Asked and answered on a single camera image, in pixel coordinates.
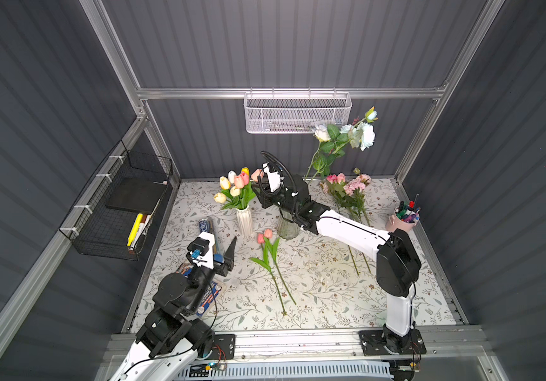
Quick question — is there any white ribbed vase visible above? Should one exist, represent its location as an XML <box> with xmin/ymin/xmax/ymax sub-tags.
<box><xmin>236</xmin><ymin>206</ymin><xmax>254</xmax><ymax>237</ymax></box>

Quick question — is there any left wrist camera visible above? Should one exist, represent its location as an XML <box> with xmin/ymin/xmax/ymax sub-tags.
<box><xmin>186</xmin><ymin>232</ymin><xmax>215</xmax><ymax>270</ymax></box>

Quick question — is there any floral patterned table mat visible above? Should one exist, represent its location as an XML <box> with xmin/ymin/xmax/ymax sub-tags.
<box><xmin>129</xmin><ymin>178</ymin><xmax>460</xmax><ymax>334</ymax></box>

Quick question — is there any black box in basket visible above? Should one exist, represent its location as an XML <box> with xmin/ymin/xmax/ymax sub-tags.
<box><xmin>105</xmin><ymin>178</ymin><xmax>167</xmax><ymax>214</ymax></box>

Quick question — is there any white rose stem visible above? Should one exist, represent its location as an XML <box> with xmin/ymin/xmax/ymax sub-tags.
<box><xmin>305</xmin><ymin>125</ymin><xmax>336</xmax><ymax>180</ymax></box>

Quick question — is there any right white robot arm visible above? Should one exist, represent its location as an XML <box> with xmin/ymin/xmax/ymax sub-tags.
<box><xmin>252</xmin><ymin>173</ymin><xmax>426</xmax><ymax>356</ymax></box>

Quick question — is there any black wire wall basket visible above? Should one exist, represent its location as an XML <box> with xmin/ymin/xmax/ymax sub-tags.
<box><xmin>60</xmin><ymin>144</ymin><xmax>174</xmax><ymax>261</ymax></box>

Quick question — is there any yellow marker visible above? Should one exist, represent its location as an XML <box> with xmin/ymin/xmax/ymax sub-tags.
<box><xmin>127</xmin><ymin>214</ymin><xmax>144</xmax><ymax>247</ymax></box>

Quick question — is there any clear glass vase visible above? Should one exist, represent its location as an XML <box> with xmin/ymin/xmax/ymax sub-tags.
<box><xmin>277</xmin><ymin>211</ymin><xmax>301</xmax><ymax>241</ymax></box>

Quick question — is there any hot pink rose stem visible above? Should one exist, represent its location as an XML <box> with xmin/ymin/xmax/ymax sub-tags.
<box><xmin>320</xmin><ymin>175</ymin><xmax>340</xmax><ymax>210</ymax></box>

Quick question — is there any pink pen cup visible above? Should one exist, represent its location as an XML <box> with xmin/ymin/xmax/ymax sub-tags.
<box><xmin>386</xmin><ymin>195</ymin><xmax>421</xmax><ymax>233</ymax></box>

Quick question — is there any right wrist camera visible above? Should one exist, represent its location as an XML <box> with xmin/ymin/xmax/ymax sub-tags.
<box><xmin>263</xmin><ymin>163</ymin><xmax>282</xmax><ymax>193</ymax></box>

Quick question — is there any white wire mesh basket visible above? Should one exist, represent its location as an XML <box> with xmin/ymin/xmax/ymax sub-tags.
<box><xmin>244</xmin><ymin>91</ymin><xmax>352</xmax><ymax>134</ymax></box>

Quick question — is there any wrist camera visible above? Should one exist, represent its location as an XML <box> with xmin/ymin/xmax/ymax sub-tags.
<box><xmin>263</xmin><ymin>163</ymin><xmax>282</xmax><ymax>193</ymax></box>
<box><xmin>186</xmin><ymin>232</ymin><xmax>215</xmax><ymax>270</ymax></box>

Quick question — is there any light blue flower stem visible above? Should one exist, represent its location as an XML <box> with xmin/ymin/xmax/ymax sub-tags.
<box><xmin>327</xmin><ymin>107</ymin><xmax>379</xmax><ymax>161</ymax></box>

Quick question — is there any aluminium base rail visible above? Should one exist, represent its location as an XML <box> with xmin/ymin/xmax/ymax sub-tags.
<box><xmin>212</xmin><ymin>325</ymin><xmax>492</xmax><ymax>363</ymax></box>

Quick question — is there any large pale pink peony stem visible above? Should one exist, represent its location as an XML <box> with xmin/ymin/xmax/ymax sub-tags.
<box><xmin>347</xmin><ymin>245</ymin><xmax>360</xmax><ymax>277</ymax></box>

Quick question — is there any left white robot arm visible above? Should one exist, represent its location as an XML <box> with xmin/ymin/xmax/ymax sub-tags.
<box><xmin>110</xmin><ymin>232</ymin><xmax>236</xmax><ymax>380</ymax></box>

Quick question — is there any pale pink rose stem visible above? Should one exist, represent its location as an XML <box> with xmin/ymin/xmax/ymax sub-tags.
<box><xmin>333</xmin><ymin>173</ymin><xmax>354</xmax><ymax>217</ymax></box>

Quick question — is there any pink carnation stem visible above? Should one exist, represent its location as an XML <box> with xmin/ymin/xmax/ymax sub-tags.
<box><xmin>343</xmin><ymin>178</ymin><xmax>374</xmax><ymax>275</ymax></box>

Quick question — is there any pink and yellow tulip bunch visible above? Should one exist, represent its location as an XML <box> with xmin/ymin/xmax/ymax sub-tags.
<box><xmin>213</xmin><ymin>168</ymin><xmax>255</xmax><ymax>211</ymax></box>

